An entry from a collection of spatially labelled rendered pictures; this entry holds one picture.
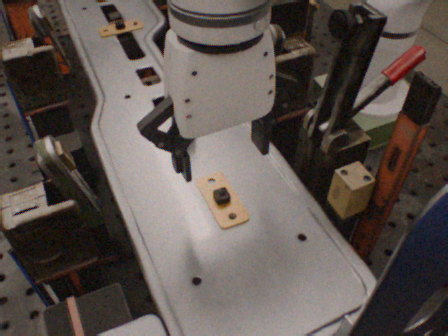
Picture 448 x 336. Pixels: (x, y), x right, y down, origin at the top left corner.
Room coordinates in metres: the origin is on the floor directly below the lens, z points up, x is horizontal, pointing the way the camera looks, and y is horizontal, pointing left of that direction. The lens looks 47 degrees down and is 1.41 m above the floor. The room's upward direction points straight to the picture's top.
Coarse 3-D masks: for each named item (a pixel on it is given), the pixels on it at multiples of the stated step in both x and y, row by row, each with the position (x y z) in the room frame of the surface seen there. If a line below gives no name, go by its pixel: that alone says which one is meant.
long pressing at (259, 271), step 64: (64, 0) 0.89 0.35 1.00; (128, 0) 0.88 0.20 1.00; (128, 64) 0.63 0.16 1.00; (128, 128) 0.46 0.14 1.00; (128, 192) 0.34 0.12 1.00; (192, 192) 0.34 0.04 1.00; (256, 192) 0.34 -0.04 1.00; (192, 256) 0.25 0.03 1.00; (256, 256) 0.25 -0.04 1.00; (320, 256) 0.25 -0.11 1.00; (192, 320) 0.18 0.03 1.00; (256, 320) 0.18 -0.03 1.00; (320, 320) 0.18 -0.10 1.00
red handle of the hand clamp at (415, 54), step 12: (420, 48) 0.44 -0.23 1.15; (396, 60) 0.44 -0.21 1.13; (408, 60) 0.43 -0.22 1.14; (420, 60) 0.43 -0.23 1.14; (384, 72) 0.43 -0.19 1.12; (396, 72) 0.42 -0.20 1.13; (408, 72) 0.42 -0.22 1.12; (372, 84) 0.42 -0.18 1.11; (384, 84) 0.41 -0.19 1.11; (360, 96) 0.41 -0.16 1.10; (372, 96) 0.41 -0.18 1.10; (360, 108) 0.40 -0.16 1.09; (348, 120) 0.40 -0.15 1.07; (324, 132) 0.38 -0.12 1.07
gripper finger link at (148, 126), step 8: (168, 96) 0.32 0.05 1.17; (160, 104) 0.31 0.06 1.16; (168, 104) 0.31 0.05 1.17; (152, 112) 0.31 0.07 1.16; (160, 112) 0.30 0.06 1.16; (168, 112) 0.30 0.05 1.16; (144, 120) 0.30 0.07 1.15; (152, 120) 0.30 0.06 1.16; (160, 120) 0.30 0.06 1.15; (144, 128) 0.29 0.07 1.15; (152, 128) 0.30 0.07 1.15; (144, 136) 0.29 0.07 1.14; (152, 136) 0.30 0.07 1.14; (160, 136) 0.30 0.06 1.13
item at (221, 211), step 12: (204, 180) 0.36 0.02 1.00; (216, 180) 0.36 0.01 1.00; (204, 192) 0.34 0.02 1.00; (216, 192) 0.33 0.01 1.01; (228, 192) 0.34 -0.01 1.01; (216, 204) 0.32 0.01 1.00; (228, 204) 0.32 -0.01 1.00; (240, 204) 0.32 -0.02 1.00; (216, 216) 0.31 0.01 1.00; (228, 216) 0.30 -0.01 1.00; (240, 216) 0.31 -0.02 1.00
